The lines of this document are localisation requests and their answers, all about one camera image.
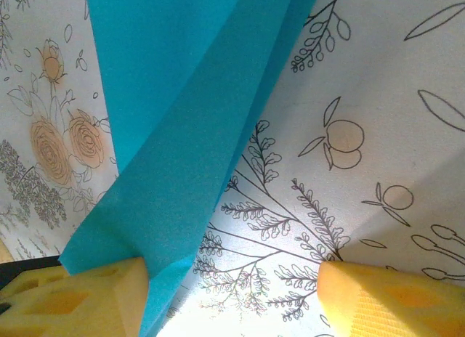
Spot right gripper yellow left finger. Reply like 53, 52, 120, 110
0, 256, 150, 337

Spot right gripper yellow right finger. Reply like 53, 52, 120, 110
318, 260, 465, 337

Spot floral patterned table cloth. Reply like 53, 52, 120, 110
0, 0, 465, 337

